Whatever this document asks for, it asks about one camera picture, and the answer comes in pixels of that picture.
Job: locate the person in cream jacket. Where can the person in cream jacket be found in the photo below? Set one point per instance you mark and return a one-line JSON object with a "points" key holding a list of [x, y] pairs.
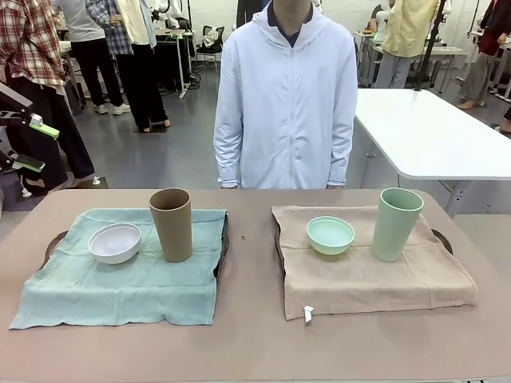
{"points": [[139, 80]]}

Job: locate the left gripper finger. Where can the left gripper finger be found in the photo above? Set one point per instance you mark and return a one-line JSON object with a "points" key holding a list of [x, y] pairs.
{"points": [[28, 163], [44, 129]]}

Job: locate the person's right forearm white sleeve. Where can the person's right forearm white sleeve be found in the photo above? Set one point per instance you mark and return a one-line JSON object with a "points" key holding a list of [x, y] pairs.
{"points": [[227, 159]]}

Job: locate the desk with green light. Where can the desk with green light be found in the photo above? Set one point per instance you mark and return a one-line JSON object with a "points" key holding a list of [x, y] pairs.
{"points": [[183, 68]]}

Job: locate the dark brown plastic tray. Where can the dark brown plastic tray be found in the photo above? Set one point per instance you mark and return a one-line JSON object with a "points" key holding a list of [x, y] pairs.
{"points": [[278, 251], [224, 239]]}

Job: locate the white desk with equipment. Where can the white desk with equipment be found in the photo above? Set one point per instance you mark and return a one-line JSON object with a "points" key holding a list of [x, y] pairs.
{"points": [[451, 50]]}

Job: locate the mint green tall cup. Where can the mint green tall cup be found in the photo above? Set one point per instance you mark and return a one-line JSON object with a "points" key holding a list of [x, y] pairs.
{"points": [[393, 233]]}

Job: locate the black slanted stand pole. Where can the black slanted stand pole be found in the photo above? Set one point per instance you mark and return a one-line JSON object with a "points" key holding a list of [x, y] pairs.
{"points": [[430, 48]]}

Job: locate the person in white hooded jacket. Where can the person in white hooded jacket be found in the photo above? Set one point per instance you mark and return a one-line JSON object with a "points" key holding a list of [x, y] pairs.
{"points": [[287, 99]]}

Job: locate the person in yellow shirt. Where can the person in yellow shirt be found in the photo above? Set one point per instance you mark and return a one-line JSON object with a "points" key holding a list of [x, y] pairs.
{"points": [[407, 32]]}

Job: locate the beige cloth mat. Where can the beige cloth mat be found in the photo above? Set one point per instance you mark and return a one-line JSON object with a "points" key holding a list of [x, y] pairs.
{"points": [[359, 283]]}

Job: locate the person in red plaid shirt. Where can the person in red plaid shirt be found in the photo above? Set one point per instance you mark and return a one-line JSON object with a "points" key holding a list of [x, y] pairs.
{"points": [[28, 40]]}

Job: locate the teal cloth mat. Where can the teal cloth mat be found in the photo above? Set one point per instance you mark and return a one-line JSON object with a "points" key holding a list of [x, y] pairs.
{"points": [[100, 295]]}

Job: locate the person in grey shirt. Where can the person in grey shirt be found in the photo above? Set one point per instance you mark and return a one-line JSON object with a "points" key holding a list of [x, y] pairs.
{"points": [[96, 68]]}

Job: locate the small white background robot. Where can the small white background robot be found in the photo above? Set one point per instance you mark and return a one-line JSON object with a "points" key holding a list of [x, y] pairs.
{"points": [[379, 20]]}

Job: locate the person's left forearm white sleeve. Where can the person's left forearm white sleeve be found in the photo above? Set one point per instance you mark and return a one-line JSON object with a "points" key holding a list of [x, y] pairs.
{"points": [[339, 159]]}

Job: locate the mint green bowl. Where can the mint green bowl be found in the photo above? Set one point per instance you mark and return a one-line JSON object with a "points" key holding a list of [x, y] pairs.
{"points": [[330, 241]]}

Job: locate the white rounded table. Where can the white rounded table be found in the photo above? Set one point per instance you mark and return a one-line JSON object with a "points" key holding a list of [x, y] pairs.
{"points": [[439, 131]]}

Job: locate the person in blue plaid shirt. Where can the person in blue plaid shirt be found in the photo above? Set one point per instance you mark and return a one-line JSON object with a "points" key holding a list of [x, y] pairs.
{"points": [[116, 40]]}

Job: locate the white bowl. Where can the white bowl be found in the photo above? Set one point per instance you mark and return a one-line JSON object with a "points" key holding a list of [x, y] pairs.
{"points": [[113, 249]]}

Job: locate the black floor base plate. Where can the black floor base plate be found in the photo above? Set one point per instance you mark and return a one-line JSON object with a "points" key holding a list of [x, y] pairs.
{"points": [[100, 185]]}

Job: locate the black office chair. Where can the black office chair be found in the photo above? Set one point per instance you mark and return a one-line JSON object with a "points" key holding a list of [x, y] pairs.
{"points": [[211, 50]]}

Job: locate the person in dark red top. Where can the person in dark red top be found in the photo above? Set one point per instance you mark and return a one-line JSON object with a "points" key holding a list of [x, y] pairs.
{"points": [[495, 32]]}

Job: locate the brown tall cup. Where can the brown tall cup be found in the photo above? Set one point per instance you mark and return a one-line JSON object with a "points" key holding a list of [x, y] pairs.
{"points": [[173, 231]]}

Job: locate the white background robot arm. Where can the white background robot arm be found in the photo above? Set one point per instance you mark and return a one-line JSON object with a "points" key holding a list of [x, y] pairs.
{"points": [[171, 16]]}

